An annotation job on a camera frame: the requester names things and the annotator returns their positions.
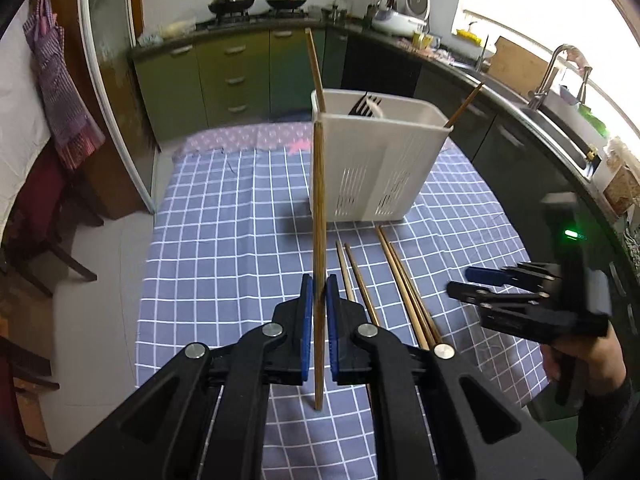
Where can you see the black wok right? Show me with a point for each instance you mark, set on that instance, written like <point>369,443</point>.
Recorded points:
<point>285,5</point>

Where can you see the steel kitchen faucet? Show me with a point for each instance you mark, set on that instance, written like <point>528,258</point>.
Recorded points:
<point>573,55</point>

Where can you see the green lower cabinets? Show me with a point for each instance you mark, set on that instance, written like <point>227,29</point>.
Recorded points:
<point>216,79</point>

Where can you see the wooden cutting board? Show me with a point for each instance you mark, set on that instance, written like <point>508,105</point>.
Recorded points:
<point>516,67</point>

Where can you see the purple hanging apron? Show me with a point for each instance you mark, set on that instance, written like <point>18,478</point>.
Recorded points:
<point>76,136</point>

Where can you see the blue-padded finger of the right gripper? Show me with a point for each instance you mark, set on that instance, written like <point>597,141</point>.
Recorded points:
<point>523,274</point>

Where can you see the white rice cooker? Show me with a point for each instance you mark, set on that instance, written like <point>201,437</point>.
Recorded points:
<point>403,24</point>

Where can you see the gas stove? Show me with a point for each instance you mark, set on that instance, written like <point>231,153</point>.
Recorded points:
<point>227,20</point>

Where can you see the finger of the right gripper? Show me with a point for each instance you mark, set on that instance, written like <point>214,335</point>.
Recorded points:
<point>470,294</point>

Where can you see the left gripper blue-padded camera right finger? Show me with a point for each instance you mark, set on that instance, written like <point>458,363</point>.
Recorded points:
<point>435,416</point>

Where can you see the light bamboo chopstick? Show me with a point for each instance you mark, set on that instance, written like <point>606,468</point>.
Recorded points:
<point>319,241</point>
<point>315,70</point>

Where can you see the medium brown chopstick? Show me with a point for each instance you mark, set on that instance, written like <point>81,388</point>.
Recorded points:
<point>362,286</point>

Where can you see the stainless steel sink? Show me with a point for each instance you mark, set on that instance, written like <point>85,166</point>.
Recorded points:
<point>585,158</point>

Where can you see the white hanging sheet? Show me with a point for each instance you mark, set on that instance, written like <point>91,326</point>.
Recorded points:
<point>23,127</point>

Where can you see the dark brown chopstick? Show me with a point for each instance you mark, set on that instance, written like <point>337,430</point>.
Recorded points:
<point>464,105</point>

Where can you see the left gripper blue-padded camera left finger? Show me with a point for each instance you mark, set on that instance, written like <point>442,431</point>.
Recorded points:
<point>203,414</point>

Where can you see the white plastic utensil holder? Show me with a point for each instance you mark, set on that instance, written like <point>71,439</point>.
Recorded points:
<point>374,168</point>

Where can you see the black wok left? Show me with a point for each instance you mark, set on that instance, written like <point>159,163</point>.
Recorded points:
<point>224,7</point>

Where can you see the person's right hand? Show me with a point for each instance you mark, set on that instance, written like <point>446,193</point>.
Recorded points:
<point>603,357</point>

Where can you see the dark wooden chair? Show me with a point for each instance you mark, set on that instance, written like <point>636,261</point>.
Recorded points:
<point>32,228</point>

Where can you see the small steel faucet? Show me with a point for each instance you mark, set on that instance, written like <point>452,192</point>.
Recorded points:
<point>481,58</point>

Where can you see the black wok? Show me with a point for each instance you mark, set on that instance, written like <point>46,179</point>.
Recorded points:
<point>224,7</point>
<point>285,5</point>

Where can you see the yellow mug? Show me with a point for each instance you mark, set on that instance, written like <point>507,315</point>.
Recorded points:
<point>423,40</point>

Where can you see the blue checkered tablecloth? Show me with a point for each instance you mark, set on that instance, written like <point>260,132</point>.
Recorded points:
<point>232,239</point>

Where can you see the black plastic fork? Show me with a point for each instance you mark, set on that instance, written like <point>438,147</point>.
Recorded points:
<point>367,106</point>

